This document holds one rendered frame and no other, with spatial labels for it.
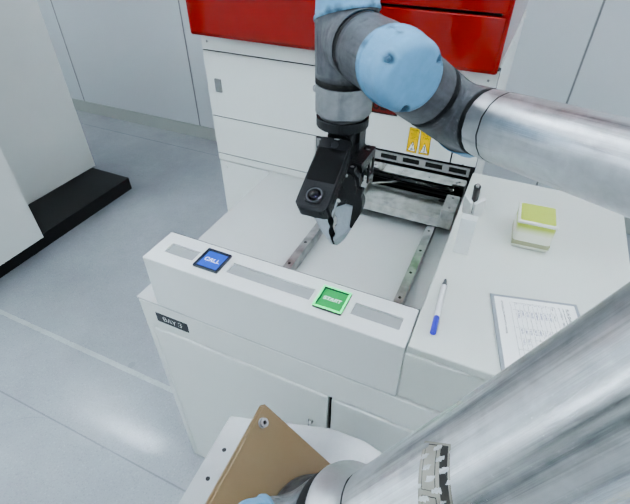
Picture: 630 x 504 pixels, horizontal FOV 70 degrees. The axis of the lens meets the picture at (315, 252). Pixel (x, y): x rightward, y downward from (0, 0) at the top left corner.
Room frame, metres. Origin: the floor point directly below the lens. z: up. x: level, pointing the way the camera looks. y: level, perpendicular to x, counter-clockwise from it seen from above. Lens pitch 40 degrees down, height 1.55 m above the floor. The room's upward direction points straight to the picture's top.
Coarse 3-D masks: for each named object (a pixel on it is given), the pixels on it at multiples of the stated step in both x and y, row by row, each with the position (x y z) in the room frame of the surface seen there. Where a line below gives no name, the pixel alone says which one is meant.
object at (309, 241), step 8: (312, 232) 0.92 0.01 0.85; (320, 232) 0.94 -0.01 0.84; (304, 240) 0.88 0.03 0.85; (312, 240) 0.89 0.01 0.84; (296, 248) 0.85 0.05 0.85; (304, 248) 0.85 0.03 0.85; (296, 256) 0.82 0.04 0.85; (304, 256) 0.85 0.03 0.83; (288, 264) 0.79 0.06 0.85; (296, 264) 0.81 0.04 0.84
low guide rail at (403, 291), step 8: (424, 232) 0.92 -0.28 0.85; (432, 232) 0.92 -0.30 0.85; (424, 240) 0.88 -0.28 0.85; (424, 248) 0.85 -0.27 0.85; (416, 256) 0.82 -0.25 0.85; (416, 264) 0.79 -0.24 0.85; (408, 272) 0.76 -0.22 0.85; (416, 272) 0.78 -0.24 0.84; (408, 280) 0.74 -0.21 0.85; (400, 288) 0.71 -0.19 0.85; (408, 288) 0.71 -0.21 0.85; (400, 296) 0.69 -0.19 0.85
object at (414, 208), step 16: (368, 192) 1.06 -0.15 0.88; (384, 192) 1.06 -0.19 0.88; (400, 192) 1.06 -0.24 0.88; (368, 208) 1.02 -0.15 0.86; (384, 208) 1.00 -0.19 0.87; (400, 208) 0.98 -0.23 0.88; (416, 208) 0.98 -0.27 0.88; (432, 208) 0.98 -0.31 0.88; (432, 224) 0.94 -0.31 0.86; (448, 224) 0.93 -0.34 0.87
